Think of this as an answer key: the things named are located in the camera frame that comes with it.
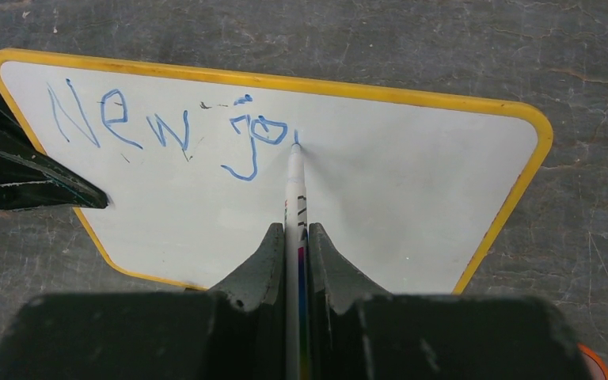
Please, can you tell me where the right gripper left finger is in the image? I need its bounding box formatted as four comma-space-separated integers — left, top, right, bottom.
209, 223, 285, 379

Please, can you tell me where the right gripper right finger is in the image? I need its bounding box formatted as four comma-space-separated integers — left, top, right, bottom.
308, 222, 389, 379

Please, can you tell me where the blue capped marker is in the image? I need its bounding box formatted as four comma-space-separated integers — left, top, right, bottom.
284, 143, 310, 379

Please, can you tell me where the white whiteboard wooden frame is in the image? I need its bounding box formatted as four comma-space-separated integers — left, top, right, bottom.
0, 49, 553, 293

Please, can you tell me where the orange half-round brick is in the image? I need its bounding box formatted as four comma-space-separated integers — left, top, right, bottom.
578, 343, 608, 380

